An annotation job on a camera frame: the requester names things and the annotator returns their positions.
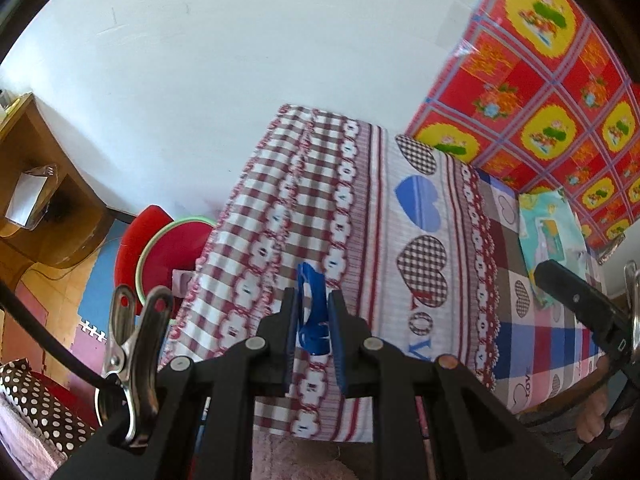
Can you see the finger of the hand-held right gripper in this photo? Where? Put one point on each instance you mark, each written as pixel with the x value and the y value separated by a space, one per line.
pixel 575 295

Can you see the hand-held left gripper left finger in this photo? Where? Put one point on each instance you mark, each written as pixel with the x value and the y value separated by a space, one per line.
pixel 290 345

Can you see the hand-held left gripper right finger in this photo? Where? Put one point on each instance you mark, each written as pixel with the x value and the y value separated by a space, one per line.
pixel 337 345

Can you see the blue plastic clothes peg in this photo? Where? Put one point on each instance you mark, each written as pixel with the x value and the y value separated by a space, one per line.
pixel 312 305

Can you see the teal wet wipes pack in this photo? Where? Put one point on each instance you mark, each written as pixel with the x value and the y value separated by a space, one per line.
pixel 547 230

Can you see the red trash can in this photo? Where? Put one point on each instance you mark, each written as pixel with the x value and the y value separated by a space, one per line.
pixel 175 245

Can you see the red trash can lid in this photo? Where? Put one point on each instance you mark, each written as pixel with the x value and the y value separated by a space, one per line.
pixel 135 240

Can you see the person's right hand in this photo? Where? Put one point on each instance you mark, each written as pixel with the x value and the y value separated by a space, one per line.
pixel 592 415

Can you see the metal spring clip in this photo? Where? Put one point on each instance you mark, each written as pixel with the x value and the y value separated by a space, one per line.
pixel 634 310
pixel 135 350

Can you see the fuzzy pink pant leg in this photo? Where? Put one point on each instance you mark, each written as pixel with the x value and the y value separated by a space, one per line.
pixel 300 460

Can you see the checkered heart print bedsheet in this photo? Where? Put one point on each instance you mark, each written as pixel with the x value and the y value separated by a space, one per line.
pixel 375 210

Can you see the foam puzzle floor mat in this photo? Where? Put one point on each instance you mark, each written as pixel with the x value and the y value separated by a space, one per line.
pixel 100 285

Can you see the red floral printed cloth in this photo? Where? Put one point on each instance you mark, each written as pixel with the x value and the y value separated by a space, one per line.
pixel 540 85

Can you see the brown polka dot cloth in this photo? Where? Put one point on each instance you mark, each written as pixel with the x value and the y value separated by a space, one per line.
pixel 40 405

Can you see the wooden cabinet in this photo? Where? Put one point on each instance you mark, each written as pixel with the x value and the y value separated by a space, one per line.
pixel 50 240

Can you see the pink knit cloth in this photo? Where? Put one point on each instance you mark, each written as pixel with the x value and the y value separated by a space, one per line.
pixel 20 445

